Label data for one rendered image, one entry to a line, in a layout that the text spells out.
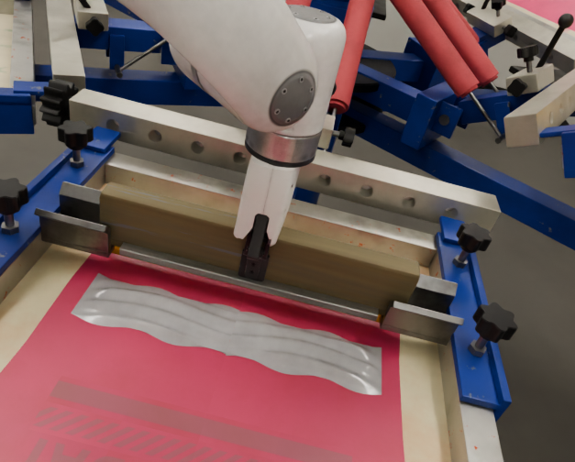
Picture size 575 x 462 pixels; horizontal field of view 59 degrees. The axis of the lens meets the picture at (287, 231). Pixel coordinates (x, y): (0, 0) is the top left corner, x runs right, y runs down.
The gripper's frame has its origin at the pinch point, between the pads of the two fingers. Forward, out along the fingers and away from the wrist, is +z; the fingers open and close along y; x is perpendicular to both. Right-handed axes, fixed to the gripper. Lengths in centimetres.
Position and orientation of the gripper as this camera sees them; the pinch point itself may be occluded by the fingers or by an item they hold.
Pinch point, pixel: (257, 255)
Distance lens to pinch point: 62.5
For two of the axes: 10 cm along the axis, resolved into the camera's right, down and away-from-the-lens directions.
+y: -1.5, 5.8, -8.0
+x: 9.7, 2.5, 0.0
